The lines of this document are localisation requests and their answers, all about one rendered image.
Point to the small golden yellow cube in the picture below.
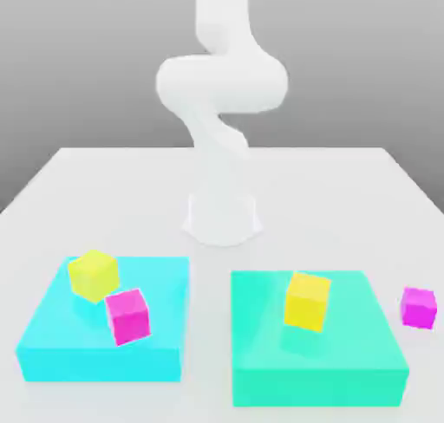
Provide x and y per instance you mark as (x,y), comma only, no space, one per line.
(306,303)

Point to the small pink magenta cube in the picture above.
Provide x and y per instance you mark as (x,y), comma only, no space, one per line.
(129,317)

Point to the large turquoise box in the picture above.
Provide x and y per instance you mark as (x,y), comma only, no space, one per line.
(319,371)

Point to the large cyan box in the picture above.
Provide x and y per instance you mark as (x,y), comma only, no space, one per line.
(100,357)

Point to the small violet magenta cube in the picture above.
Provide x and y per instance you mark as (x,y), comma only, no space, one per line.
(418,308)

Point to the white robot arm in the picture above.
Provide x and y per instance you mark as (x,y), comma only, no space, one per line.
(222,83)

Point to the small lime yellow cube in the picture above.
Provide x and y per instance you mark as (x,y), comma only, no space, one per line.
(93,275)

